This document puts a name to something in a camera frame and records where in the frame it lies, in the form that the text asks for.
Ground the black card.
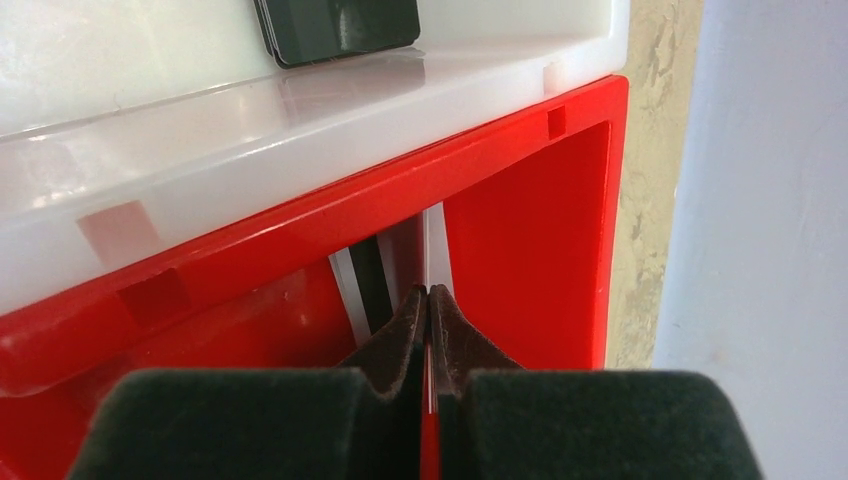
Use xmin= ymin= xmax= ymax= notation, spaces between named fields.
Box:
xmin=254 ymin=0 xmax=421 ymax=69

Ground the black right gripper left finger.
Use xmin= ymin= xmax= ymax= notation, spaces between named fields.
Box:
xmin=69 ymin=286 xmax=427 ymax=479

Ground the white plastic bin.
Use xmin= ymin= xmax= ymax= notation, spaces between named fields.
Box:
xmin=1 ymin=1 xmax=631 ymax=313

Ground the red plastic bin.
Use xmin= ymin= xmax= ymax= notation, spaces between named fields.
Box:
xmin=1 ymin=76 xmax=629 ymax=479

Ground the silver VIP card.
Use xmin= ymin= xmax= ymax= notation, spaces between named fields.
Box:
xmin=422 ymin=203 xmax=453 ymax=415

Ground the silver striped card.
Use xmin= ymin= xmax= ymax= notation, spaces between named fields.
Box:
xmin=328 ymin=232 xmax=399 ymax=347

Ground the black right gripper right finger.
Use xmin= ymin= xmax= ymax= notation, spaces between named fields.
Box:
xmin=429 ymin=285 xmax=762 ymax=479

